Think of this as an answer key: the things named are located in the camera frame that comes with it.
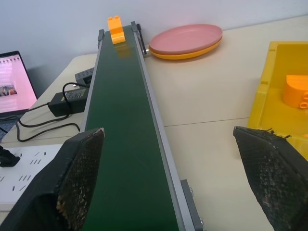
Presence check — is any black power cable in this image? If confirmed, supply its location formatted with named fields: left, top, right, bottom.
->
left=0, top=82, right=90, bottom=142

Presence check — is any black power adapter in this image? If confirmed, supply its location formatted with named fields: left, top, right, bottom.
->
left=48, top=87, right=90, bottom=117

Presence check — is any pink plastic plate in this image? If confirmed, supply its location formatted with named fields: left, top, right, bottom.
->
left=149, top=23, right=223, bottom=54

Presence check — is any open laptop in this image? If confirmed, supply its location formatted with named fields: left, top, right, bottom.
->
left=0, top=50, right=38, bottom=142

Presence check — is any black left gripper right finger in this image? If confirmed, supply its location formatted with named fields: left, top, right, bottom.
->
left=232, top=126, right=308, bottom=231

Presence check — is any grey vented power supply box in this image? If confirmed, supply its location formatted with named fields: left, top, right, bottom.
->
left=74, top=67, right=95, bottom=88

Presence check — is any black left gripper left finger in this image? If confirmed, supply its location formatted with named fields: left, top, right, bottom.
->
left=0, top=127, right=105, bottom=231

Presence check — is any orange stepped toy block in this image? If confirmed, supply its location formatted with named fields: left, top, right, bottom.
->
left=107, top=15, right=127, bottom=45

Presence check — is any yellow plastic bin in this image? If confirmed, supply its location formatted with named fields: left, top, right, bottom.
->
left=247, top=40, right=308, bottom=161

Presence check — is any green conveyor belt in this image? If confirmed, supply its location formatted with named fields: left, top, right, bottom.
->
left=80, top=21, right=204, bottom=231

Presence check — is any white power strip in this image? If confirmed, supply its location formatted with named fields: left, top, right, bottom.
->
left=0, top=143, right=65, bottom=212

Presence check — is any yellow plastic plate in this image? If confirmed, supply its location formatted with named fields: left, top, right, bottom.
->
left=149, top=36, right=223, bottom=60

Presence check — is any orange rounded toy block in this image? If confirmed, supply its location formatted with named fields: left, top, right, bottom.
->
left=282, top=74, right=308, bottom=109

